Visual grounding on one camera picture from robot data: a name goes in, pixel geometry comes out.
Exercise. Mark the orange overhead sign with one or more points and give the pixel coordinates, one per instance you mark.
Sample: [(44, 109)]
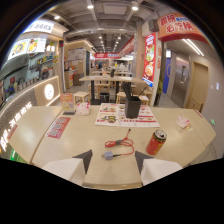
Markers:
[(178, 26)]

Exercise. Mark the red QR code sticker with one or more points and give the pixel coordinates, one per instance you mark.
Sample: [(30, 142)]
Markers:
[(58, 127)]

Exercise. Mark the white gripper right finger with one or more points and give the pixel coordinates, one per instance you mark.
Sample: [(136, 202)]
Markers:
[(156, 169)]

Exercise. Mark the orange table sign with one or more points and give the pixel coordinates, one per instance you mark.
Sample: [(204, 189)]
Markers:
[(67, 101)]

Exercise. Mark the black chopstick holder box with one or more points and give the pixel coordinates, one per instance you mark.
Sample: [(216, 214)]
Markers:
[(132, 106)]

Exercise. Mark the wooden dining table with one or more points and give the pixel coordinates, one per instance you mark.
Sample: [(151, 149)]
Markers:
[(107, 80)]

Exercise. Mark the laminated picture menu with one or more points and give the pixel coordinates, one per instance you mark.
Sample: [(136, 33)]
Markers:
[(125, 115)]

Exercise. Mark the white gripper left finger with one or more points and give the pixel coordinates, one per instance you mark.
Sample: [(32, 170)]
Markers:
[(68, 168)]

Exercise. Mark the red drink can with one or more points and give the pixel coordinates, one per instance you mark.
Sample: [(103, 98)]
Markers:
[(156, 142)]

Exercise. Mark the tissue packet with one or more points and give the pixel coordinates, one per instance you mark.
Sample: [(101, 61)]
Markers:
[(83, 108)]

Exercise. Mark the illuminated food menu board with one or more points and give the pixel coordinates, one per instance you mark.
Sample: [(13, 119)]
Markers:
[(27, 47)]

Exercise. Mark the wooden stool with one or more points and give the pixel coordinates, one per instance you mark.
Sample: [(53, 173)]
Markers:
[(81, 96)]

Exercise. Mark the red food poster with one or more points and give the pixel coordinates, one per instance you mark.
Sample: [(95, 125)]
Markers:
[(149, 59)]

